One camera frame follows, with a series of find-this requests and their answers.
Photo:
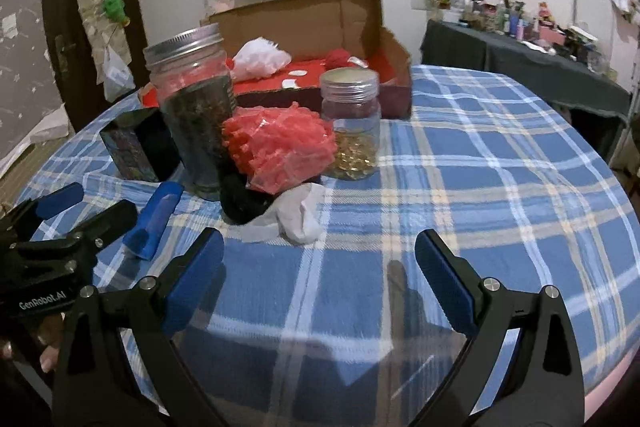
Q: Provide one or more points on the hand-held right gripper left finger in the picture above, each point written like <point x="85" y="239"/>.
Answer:
<point x="192" y="277"/>

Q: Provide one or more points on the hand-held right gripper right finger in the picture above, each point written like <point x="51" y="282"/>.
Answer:
<point x="445" y="277"/>

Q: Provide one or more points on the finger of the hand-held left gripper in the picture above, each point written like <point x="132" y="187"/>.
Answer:
<point x="107" y="222"/>
<point x="57" y="202"/>

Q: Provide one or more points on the blue plastic piece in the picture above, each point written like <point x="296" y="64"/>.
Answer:
<point x="152" y="219"/>

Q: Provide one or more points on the white sock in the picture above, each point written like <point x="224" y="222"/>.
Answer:
<point x="297" y="214"/>

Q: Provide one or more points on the red plastic bag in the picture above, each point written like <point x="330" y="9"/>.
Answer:
<point x="277" y="147"/>

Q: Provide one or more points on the cardboard box with red inside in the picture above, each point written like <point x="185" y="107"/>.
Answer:
<point x="310" y="22"/>

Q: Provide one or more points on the person's left hand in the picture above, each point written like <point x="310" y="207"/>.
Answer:
<point x="47" y="354"/>

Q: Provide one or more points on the blue plaid tablecloth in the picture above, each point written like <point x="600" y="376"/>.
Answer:
<point x="475" y="207"/>

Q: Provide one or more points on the dark patterned box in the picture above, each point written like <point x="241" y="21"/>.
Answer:
<point x="127" y="147"/>

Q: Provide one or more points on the tall glass jar metal lid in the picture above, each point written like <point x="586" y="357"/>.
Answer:
<point x="197" y="122"/>

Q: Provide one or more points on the clear plastic bag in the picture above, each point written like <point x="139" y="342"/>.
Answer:
<point x="119" y="74"/>

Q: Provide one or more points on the dark brown door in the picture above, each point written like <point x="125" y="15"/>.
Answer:
<point x="55" y="32"/>

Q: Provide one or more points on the small clear plastic jar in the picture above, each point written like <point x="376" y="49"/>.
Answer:
<point x="352" y="127"/>

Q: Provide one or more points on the beige hanging cloth organizer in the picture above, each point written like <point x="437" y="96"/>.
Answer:
<point x="92" y="17"/>

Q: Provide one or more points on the green plush toy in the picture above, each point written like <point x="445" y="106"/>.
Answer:
<point x="114" y="4"/>

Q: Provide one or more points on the side table with dark cloth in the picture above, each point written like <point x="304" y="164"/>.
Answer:
<point x="525" y="67"/>

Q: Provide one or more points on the white fluffy cloth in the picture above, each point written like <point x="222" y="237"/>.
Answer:
<point x="262" y="57"/>

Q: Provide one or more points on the red yarn ball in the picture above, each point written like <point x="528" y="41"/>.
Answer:
<point x="340" y="57"/>

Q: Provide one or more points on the pale pink plush toy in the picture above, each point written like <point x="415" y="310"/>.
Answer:
<point x="220" y="2"/>

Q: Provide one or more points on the row of bottles and trinkets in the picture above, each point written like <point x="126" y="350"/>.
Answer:
<point x="515" y="19"/>

